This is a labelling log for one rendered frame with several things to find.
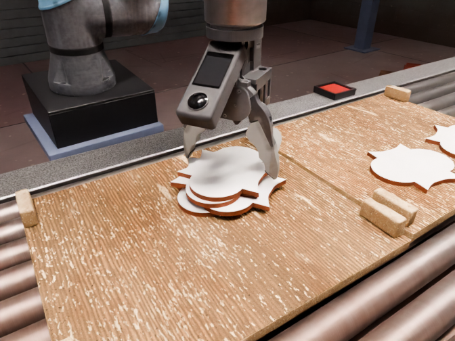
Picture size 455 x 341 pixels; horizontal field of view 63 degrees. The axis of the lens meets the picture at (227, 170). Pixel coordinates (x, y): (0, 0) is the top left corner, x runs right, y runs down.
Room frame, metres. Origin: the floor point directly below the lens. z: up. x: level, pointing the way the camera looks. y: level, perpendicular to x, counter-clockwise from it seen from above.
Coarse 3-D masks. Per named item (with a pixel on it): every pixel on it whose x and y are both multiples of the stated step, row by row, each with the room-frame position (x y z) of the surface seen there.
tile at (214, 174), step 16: (208, 160) 0.49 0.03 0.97; (224, 160) 0.49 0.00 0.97; (240, 160) 0.49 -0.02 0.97; (256, 160) 0.49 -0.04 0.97; (192, 176) 0.44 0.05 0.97; (208, 176) 0.44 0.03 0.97; (224, 176) 0.44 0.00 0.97; (240, 176) 0.44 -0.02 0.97; (256, 176) 0.44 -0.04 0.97; (192, 192) 0.41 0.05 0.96; (208, 192) 0.40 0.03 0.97; (224, 192) 0.40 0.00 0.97; (240, 192) 0.41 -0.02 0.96; (256, 192) 0.40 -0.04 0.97
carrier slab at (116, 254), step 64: (64, 192) 0.45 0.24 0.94; (128, 192) 0.45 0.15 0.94; (320, 192) 0.45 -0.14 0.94; (64, 256) 0.32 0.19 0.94; (128, 256) 0.32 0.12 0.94; (192, 256) 0.32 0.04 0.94; (256, 256) 0.32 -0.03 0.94; (320, 256) 0.32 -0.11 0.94; (384, 256) 0.32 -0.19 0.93; (64, 320) 0.23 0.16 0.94; (128, 320) 0.23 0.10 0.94; (192, 320) 0.23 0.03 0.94; (256, 320) 0.23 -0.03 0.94
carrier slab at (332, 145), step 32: (384, 96) 0.85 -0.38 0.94; (288, 128) 0.67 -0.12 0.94; (320, 128) 0.67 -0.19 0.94; (352, 128) 0.67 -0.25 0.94; (384, 128) 0.67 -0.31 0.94; (416, 128) 0.67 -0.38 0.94; (320, 160) 0.54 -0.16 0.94; (352, 160) 0.54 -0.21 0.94; (352, 192) 0.45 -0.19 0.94; (416, 192) 0.45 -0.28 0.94; (448, 192) 0.45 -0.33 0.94; (416, 224) 0.38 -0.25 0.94
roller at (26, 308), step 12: (36, 288) 0.28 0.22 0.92; (12, 300) 0.27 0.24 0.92; (24, 300) 0.27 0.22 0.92; (36, 300) 0.27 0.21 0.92; (0, 312) 0.25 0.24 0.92; (12, 312) 0.25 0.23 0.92; (24, 312) 0.26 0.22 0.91; (36, 312) 0.26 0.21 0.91; (0, 324) 0.24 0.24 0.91; (12, 324) 0.25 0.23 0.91; (24, 324) 0.25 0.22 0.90; (0, 336) 0.24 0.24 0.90
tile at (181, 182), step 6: (192, 162) 0.49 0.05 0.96; (174, 180) 0.44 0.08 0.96; (180, 180) 0.44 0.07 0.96; (186, 180) 0.44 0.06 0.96; (174, 186) 0.44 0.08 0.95; (180, 186) 0.44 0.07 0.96; (186, 186) 0.43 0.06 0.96; (186, 192) 0.41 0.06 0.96; (192, 198) 0.40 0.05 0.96; (198, 198) 0.40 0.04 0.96; (234, 198) 0.40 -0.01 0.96; (198, 204) 0.39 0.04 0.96; (204, 204) 0.39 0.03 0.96; (210, 204) 0.39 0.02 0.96; (216, 204) 0.39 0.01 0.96; (222, 204) 0.39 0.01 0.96; (228, 204) 0.39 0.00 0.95
